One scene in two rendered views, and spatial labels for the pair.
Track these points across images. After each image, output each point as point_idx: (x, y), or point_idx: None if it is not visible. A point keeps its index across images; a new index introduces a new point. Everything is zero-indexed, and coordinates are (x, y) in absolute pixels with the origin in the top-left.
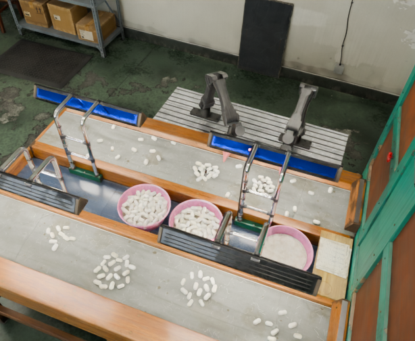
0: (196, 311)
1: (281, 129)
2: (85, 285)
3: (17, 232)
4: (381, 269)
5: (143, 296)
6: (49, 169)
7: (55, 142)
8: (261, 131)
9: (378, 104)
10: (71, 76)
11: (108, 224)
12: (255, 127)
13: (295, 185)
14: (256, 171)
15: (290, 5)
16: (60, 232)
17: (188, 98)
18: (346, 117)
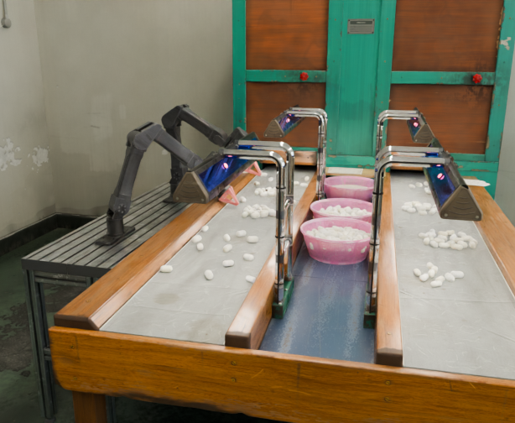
0: None
1: (154, 202)
2: (484, 253)
3: (464, 311)
4: (407, 83)
5: (458, 227)
6: (281, 343)
7: (217, 320)
8: (158, 209)
9: (7, 256)
10: None
11: (387, 243)
12: (149, 211)
13: (260, 185)
14: (246, 195)
15: None
16: (430, 271)
17: (64, 248)
18: (21, 274)
